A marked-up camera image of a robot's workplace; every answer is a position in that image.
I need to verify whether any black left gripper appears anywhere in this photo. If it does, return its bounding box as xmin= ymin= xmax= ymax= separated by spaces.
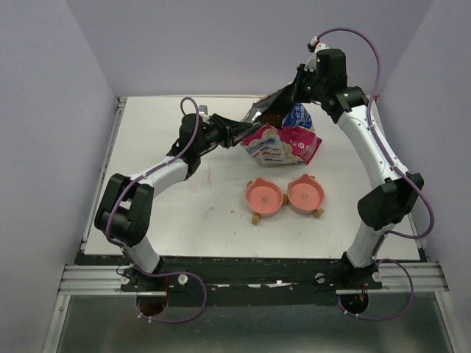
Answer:
xmin=195 ymin=113 xmax=250 ymax=154

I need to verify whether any pet food bag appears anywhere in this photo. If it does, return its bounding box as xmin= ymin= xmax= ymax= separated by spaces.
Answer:
xmin=241 ymin=83 xmax=322 ymax=165

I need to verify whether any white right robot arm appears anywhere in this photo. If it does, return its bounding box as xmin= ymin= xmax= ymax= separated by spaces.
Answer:
xmin=291 ymin=45 xmax=424 ymax=288

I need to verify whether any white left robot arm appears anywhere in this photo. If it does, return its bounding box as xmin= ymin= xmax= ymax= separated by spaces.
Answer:
xmin=94 ymin=113 xmax=261 ymax=290

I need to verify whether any brown pet food kibble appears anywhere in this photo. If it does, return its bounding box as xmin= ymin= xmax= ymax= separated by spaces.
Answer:
xmin=259 ymin=111 xmax=286 ymax=129

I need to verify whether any pink left pet bowl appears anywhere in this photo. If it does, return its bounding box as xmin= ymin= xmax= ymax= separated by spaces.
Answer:
xmin=245 ymin=177 xmax=284 ymax=217

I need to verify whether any pink pet bowl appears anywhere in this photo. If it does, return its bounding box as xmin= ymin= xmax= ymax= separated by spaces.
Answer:
xmin=245 ymin=177 xmax=284 ymax=217
xmin=287 ymin=174 xmax=325 ymax=218

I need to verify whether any pink right pet bowl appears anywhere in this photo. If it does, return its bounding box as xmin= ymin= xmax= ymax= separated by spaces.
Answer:
xmin=287 ymin=174 xmax=325 ymax=218

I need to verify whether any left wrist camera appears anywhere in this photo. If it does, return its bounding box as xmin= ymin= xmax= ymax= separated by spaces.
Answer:
xmin=199 ymin=105 xmax=208 ymax=115

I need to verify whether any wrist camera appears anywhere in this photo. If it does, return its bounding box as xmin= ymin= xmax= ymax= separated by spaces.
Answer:
xmin=199 ymin=105 xmax=208 ymax=115
xmin=304 ymin=36 xmax=330 ymax=72

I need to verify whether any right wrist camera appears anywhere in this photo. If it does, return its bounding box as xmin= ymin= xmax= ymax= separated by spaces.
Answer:
xmin=304 ymin=36 xmax=330 ymax=72

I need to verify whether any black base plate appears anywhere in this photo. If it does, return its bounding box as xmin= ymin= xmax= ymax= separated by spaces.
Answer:
xmin=60 ymin=254 xmax=382 ymax=314

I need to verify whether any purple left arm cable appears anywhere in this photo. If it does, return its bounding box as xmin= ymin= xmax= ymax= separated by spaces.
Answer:
xmin=105 ymin=96 xmax=208 ymax=324

